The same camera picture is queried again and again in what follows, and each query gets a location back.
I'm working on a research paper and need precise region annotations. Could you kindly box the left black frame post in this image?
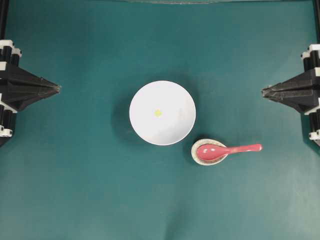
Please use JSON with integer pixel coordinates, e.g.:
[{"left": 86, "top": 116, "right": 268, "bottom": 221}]
[{"left": 0, "top": 0, "right": 10, "bottom": 40}]

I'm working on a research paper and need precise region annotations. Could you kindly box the right black frame post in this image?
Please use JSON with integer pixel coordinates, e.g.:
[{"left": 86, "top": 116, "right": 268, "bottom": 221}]
[{"left": 312, "top": 0, "right": 320, "bottom": 44}]

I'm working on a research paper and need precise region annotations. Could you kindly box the yellow hexagonal prism block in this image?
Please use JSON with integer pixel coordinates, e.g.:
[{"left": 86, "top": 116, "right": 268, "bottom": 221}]
[{"left": 154, "top": 109, "right": 163, "bottom": 117}]

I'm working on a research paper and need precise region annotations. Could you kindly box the pink ceramic spoon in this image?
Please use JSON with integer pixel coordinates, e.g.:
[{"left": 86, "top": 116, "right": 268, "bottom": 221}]
[{"left": 196, "top": 144, "right": 263, "bottom": 161}]

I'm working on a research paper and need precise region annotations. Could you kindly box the white round bowl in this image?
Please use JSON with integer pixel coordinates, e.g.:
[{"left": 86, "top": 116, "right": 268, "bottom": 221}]
[{"left": 129, "top": 80, "right": 197, "bottom": 146}]

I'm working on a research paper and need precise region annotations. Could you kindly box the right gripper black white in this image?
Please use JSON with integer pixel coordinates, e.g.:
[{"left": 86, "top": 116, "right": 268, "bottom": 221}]
[{"left": 260, "top": 42, "right": 320, "bottom": 148}]

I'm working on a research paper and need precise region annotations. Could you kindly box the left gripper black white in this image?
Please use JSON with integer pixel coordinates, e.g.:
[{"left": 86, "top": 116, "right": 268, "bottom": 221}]
[{"left": 0, "top": 39, "right": 62, "bottom": 148}]

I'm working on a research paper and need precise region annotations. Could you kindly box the black frame post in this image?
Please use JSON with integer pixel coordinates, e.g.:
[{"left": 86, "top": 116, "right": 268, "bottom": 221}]
[
  {"left": 312, "top": 0, "right": 320, "bottom": 44},
  {"left": 0, "top": 0, "right": 10, "bottom": 40}
]

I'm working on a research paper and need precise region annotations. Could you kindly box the small speckled spoon rest dish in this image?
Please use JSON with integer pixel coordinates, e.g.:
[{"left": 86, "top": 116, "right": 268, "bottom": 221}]
[{"left": 191, "top": 138, "right": 227, "bottom": 166}]

